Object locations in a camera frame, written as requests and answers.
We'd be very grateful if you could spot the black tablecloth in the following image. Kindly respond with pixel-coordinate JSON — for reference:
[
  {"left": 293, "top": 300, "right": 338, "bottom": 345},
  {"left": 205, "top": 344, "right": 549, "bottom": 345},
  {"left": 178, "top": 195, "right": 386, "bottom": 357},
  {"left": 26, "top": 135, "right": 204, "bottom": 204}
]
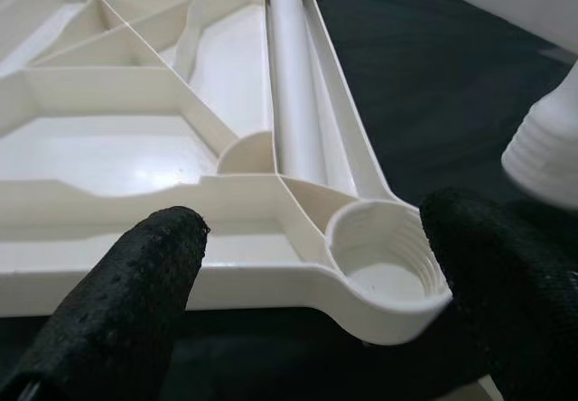
[{"left": 0, "top": 0, "right": 578, "bottom": 401}]

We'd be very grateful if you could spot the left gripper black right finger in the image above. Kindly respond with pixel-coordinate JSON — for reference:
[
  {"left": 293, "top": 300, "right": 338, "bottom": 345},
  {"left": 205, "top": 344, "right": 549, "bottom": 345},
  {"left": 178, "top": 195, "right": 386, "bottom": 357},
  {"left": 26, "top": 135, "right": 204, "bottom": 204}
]
[{"left": 418, "top": 187, "right": 578, "bottom": 401}]

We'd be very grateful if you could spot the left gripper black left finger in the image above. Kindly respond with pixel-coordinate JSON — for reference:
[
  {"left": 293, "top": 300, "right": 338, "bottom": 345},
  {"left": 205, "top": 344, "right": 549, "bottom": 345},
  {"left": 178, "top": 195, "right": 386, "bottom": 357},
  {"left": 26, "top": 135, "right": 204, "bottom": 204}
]
[{"left": 0, "top": 204, "right": 211, "bottom": 401}]

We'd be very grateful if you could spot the white plastic table leg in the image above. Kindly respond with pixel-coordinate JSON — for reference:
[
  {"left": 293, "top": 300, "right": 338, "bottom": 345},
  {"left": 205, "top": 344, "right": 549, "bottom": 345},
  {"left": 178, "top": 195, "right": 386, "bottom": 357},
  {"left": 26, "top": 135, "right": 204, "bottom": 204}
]
[
  {"left": 265, "top": 0, "right": 344, "bottom": 190},
  {"left": 499, "top": 48, "right": 578, "bottom": 206}
]

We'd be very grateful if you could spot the white plastic table top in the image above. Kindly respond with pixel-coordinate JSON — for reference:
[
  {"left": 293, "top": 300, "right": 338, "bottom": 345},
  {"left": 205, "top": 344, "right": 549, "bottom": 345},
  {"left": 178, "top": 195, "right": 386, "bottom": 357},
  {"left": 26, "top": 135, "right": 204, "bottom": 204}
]
[{"left": 0, "top": 0, "right": 454, "bottom": 347}]

